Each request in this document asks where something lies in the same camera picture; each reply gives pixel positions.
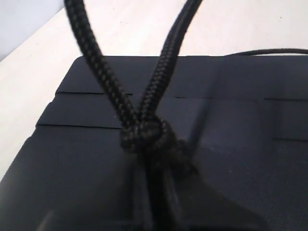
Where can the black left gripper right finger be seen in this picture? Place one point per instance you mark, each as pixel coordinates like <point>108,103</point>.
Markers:
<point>196,206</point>

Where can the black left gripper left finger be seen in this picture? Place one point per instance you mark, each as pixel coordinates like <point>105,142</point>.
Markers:
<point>119,203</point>

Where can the black plastic carrying case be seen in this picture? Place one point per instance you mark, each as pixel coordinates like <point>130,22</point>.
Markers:
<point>245,117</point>

